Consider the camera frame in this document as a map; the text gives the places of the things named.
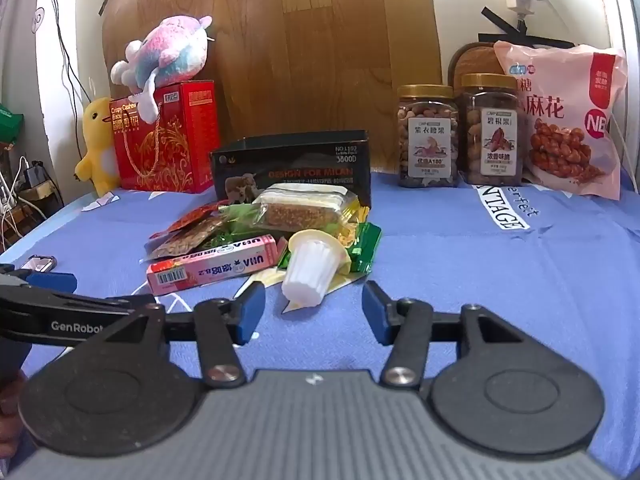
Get pastel plush toy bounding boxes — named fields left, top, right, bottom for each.
left=111, top=15, right=213, bottom=123

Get light nut jar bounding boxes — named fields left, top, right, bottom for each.
left=397, top=85, right=460, bottom=188

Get pink snack bag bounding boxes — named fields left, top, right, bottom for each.
left=494, top=40, right=628, bottom=201

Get clear-wrapped cake packet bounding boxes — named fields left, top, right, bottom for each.
left=252, top=183, right=353, bottom=233

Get brown box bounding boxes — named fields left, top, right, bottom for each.
left=20, top=182, right=63, bottom=211

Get blue printed cloth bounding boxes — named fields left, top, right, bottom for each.
left=0, top=167, right=640, bottom=480

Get yellow duck plush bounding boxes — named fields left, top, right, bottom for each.
left=75, top=96, right=121, bottom=197

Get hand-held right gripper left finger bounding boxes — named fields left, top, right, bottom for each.
left=100, top=281, right=267, bottom=389

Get pink candy box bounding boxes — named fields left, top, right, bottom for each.
left=146, top=235, right=278, bottom=297

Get green bag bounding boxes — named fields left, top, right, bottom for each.
left=0, top=104, right=25, bottom=143

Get black charger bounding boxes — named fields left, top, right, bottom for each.
left=22, top=160, right=48, bottom=191

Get white jelly cup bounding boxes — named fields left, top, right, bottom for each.
left=281, top=229, right=351, bottom=308

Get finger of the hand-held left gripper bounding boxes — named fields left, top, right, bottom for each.
left=102, top=293, right=167, bottom=318
left=0, top=261, right=79, bottom=295

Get black tin box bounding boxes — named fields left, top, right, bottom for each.
left=209, top=130, right=373, bottom=211

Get dark nut jar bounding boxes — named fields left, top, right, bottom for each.
left=460, top=74, right=525, bottom=186

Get red gift box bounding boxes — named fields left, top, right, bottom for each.
left=109, top=80, right=222, bottom=195

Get yellow snack packet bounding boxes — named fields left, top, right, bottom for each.
left=327, top=195, right=373, bottom=261

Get black wall cable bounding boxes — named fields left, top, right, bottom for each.
left=40, top=0, right=88, bottom=171

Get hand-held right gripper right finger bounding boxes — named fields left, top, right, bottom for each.
left=361, top=280, right=543, bottom=390

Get white cables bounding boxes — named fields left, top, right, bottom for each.
left=0, top=155, right=36, bottom=241

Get clear packet of seeds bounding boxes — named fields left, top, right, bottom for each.
left=144, top=217, right=226, bottom=263

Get large wooden board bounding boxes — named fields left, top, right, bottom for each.
left=101, top=0, right=447, bottom=176

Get red snack packet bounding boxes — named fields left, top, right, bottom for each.
left=150, top=200, right=231, bottom=241

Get small silver object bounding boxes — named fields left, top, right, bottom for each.
left=20, top=255, right=58, bottom=273

